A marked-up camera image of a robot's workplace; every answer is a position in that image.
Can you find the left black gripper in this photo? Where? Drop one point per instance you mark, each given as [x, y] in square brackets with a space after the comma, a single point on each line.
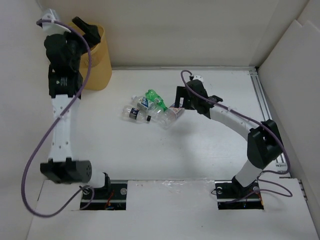
[91, 35]

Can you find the clear bottle blue red label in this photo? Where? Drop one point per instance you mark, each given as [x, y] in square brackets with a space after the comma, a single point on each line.
[168, 118]

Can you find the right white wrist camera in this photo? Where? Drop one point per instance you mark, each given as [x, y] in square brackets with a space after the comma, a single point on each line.
[198, 77]

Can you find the clear bottle dark blue label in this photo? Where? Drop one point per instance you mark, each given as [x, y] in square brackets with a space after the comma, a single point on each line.
[130, 113]

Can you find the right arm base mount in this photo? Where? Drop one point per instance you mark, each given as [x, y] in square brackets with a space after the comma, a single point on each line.
[231, 196]

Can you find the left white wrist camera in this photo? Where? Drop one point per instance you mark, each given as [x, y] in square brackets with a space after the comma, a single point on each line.
[51, 28]

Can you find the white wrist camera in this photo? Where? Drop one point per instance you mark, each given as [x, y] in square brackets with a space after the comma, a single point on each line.
[51, 28]
[198, 77]

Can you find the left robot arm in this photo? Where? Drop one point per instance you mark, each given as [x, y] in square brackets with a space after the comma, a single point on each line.
[63, 166]

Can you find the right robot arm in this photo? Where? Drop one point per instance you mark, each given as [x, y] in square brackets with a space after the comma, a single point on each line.
[264, 143]

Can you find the clear bottle white blue label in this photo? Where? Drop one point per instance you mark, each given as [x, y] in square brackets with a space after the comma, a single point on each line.
[142, 103]

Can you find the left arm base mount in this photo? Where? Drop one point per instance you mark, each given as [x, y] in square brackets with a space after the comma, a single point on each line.
[112, 199]

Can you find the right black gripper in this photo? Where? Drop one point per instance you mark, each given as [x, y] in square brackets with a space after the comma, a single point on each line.
[182, 92]

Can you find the yellow plastic bin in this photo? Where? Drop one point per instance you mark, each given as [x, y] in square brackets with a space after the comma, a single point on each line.
[101, 69]

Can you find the crushed green plastic bottle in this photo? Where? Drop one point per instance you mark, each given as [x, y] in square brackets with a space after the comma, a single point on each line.
[155, 98]

